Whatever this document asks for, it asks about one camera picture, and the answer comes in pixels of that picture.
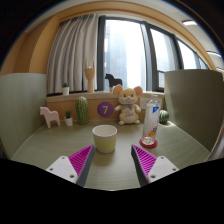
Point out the pale yellow paper cup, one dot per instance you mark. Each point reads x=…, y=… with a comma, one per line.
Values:
x=105, y=138

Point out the black horse figure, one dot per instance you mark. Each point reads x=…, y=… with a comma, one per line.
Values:
x=113, y=81

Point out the tall green cactus ornament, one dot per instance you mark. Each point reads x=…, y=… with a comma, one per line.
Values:
x=82, y=110

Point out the beige plush mouse toy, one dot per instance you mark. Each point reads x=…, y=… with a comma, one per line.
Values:
x=128, y=108

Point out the small potted plant on desk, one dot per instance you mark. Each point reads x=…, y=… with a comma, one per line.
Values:
x=68, y=118

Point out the left green desk partition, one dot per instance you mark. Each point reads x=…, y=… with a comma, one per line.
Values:
x=21, y=96

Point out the small potted plant on sill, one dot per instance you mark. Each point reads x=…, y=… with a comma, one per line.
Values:
x=65, y=88

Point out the pink wooden horse figure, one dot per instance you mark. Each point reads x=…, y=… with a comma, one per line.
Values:
x=50, y=116

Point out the clear plastic water bottle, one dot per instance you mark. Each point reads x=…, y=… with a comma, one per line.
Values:
x=151, y=120

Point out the red round coaster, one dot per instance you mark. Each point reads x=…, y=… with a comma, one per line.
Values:
x=148, y=146

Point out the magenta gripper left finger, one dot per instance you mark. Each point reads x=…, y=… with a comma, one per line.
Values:
x=74, y=168

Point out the wooden window sill shelf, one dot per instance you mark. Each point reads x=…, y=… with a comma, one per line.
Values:
x=62, y=103

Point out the right green desk partition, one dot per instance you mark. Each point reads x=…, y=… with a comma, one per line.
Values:
x=195, y=101

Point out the round green cactus ornament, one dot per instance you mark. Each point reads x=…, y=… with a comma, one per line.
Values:
x=163, y=117

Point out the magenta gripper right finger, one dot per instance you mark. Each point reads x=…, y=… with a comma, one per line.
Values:
x=150, y=168

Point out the purple round number sign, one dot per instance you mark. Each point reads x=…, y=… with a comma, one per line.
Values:
x=105, y=109

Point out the grey curtain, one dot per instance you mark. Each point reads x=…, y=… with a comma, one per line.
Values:
x=75, y=42

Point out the wooden hand sculpture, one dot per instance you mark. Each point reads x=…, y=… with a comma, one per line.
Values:
x=90, y=74

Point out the green desk partition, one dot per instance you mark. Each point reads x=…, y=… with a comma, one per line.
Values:
x=21, y=96
x=195, y=101

